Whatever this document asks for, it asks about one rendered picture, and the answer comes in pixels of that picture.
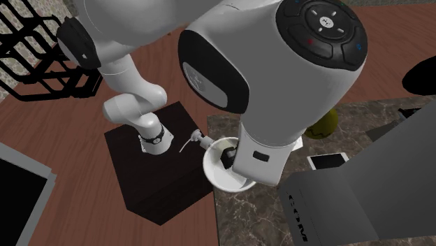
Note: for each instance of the black rounded object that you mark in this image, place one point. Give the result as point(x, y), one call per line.
point(420, 76)

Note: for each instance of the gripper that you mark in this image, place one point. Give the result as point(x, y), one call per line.
point(227, 158)

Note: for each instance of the grey framed black panel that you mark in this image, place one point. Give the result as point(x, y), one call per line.
point(20, 197)

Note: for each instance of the grey open laptop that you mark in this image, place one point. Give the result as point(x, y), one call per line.
point(368, 190)

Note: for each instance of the white pump dispenser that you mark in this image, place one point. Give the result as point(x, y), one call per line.
point(203, 139)

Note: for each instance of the white bowl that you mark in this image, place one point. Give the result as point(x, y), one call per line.
point(218, 177)

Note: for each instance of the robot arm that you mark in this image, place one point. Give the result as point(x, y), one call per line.
point(272, 85)

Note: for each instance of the dark robot stand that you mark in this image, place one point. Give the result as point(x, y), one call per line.
point(160, 184)

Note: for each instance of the yellow-green ball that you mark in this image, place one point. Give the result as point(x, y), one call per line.
point(323, 126)

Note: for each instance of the white smartphone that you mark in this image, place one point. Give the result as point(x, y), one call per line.
point(328, 160)

